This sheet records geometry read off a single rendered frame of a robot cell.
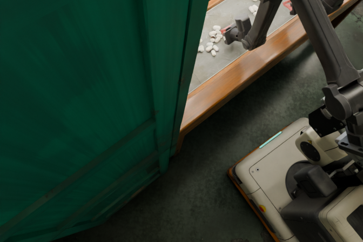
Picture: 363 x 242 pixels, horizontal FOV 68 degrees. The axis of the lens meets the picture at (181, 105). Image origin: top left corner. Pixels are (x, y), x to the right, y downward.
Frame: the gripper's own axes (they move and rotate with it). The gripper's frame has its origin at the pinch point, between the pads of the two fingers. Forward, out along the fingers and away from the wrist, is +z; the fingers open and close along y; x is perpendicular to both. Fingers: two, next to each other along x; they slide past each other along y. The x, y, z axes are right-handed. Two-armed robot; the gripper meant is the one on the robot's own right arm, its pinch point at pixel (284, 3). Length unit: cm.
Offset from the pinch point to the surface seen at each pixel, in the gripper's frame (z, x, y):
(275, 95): 32, 80, -10
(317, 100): 14, 96, -33
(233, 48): 4.2, 6.2, 34.0
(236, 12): 15.6, -3.6, 17.4
